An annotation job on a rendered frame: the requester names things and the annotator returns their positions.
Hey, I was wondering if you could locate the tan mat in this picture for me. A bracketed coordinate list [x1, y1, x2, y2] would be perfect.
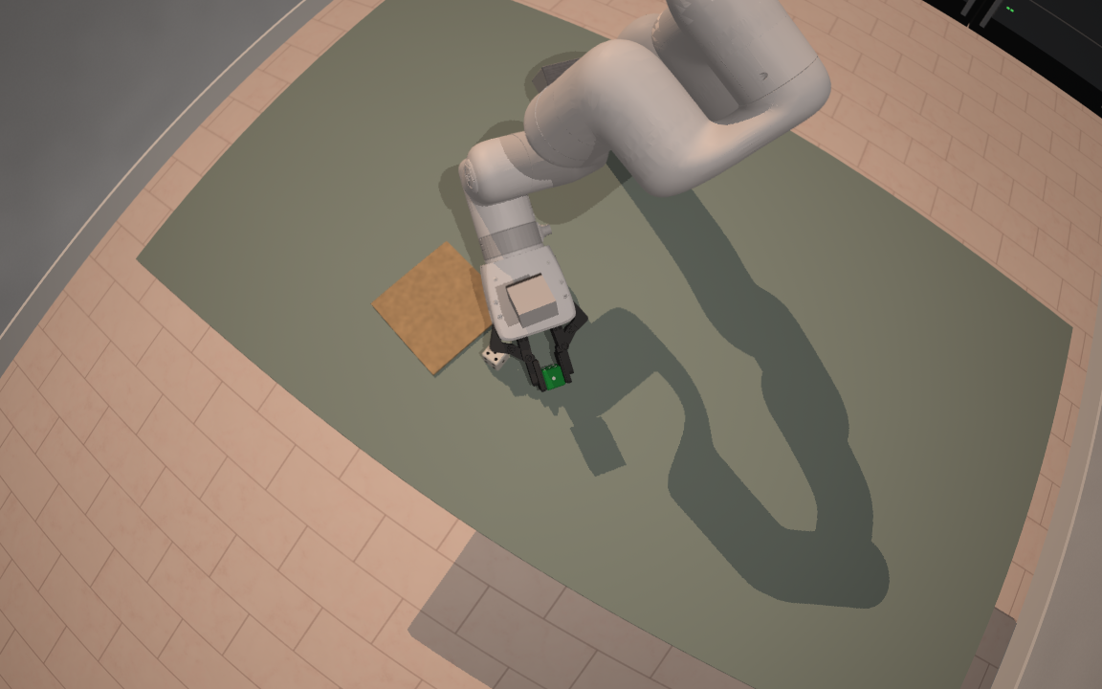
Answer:
[371, 241, 491, 375]

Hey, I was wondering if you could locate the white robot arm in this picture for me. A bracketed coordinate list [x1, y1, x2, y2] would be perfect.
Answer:
[458, 0, 831, 260]

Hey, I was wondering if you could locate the green die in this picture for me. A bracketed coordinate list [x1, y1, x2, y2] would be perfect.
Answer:
[541, 364, 565, 390]

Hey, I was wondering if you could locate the white die with black pips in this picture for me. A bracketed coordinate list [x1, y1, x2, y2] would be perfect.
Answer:
[482, 347, 509, 370]

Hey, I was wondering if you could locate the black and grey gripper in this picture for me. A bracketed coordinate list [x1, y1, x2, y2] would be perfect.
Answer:
[480, 243, 588, 392]

